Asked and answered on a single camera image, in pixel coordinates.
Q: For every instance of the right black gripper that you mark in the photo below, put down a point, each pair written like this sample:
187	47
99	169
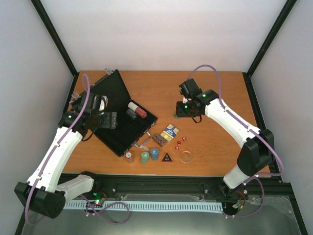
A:
180	113

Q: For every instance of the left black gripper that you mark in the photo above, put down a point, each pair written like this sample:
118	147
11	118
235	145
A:
106	124

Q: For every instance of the dark blue poker chip stack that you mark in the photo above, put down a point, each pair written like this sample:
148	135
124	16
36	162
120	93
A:
131	114

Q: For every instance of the black poker set case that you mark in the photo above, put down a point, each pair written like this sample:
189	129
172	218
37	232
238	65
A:
127	131

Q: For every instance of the red poker chip stack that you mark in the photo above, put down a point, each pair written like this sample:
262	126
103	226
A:
141	112

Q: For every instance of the blue yellow card deck box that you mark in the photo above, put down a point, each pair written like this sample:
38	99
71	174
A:
169	133

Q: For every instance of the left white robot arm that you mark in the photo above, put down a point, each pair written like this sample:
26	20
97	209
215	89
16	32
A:
42	193

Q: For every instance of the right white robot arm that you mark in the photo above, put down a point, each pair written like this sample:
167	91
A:
256	145

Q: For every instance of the orange white poker chip stack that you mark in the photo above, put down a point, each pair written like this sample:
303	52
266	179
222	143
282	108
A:
129	157

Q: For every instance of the light green poker chip stack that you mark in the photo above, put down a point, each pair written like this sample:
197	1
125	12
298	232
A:
144	157

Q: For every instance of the clear round dealer button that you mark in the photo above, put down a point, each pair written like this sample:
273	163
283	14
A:
186	157

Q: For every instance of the light blue poker chip stack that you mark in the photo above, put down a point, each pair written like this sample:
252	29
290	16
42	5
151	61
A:
154	154

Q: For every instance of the black triangular dealer badge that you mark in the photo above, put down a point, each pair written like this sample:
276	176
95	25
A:
167	158

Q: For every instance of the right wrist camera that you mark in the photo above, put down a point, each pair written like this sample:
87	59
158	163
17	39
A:
189	89

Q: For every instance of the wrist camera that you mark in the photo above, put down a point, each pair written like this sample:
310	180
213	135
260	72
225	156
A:
96	104
189	89

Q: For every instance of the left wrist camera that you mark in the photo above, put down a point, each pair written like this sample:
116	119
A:
96	104

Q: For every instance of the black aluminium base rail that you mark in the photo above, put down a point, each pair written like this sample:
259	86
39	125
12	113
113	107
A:
210	188

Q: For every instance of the white slotted cable duct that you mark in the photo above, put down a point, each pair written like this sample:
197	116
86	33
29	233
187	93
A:
147	206

